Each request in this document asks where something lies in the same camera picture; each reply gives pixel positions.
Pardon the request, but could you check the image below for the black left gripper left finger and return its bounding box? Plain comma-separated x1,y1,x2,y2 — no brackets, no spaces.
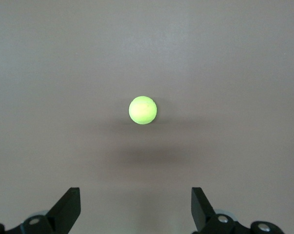
0,187,81,234

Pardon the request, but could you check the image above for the yellow-green tennis ball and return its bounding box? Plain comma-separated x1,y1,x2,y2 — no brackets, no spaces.
128,95,158,125

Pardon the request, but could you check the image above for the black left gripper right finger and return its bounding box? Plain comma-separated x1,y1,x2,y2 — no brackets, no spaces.
191,187,284,234

